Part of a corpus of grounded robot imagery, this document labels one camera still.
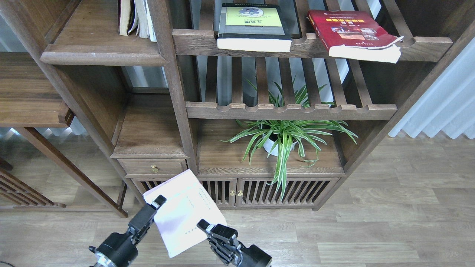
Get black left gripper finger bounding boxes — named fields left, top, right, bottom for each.
left=128, top=195, right=167, bottom=235

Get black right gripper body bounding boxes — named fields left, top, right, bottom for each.
left=207, top=238, right=272, bottom=267

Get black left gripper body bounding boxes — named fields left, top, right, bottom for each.
left=89, top=228, right=143, bottom=267

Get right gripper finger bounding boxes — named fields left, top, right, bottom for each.
left=197, top=219, right=238, bottom=243

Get pale lilac paperback book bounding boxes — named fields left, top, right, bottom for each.
left=144, top=169, right=227, bottom=257

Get red paperback book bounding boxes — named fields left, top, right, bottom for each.
left=307, top=10, right=403, bottom=63

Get upright white books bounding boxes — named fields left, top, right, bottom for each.
left=129, top=0, right=157, bottom=42

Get brass cabinet door knobs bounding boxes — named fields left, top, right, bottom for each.
left=229, top=190, right=244, bottom=197

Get white plant pot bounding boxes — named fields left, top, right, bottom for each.
left=262, top=134, right=298, bottom=156

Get green spider plant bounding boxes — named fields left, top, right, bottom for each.
left=219, top=76, right=358, bottom=201

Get dark wooden bookshelf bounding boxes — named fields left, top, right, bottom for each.
left=1, top=0, right=474, bottom=211

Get yellow and black book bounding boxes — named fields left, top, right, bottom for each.
left=217, top=3, right=292, bottom=52

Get upright tan book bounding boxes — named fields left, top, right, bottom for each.
left=118, top=0, right=134, bottom=36

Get white curtain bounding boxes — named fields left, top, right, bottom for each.
left=389, top=40, right=475, bottom=139

